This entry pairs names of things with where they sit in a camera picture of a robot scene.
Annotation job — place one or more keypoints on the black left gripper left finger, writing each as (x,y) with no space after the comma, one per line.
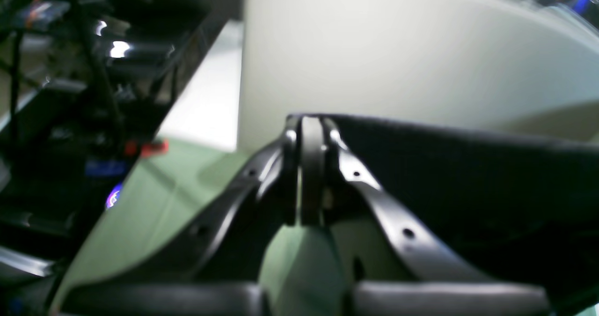
(210,267)

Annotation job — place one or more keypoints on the light green table cloth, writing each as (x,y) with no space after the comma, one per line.
(301,271)

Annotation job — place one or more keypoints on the red black clamp right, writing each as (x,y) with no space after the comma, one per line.
(146,148)

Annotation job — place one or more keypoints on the black t-shirt with colourful print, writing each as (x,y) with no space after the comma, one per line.
(523,208)

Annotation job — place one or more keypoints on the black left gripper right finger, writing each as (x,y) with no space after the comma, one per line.
(404,270)

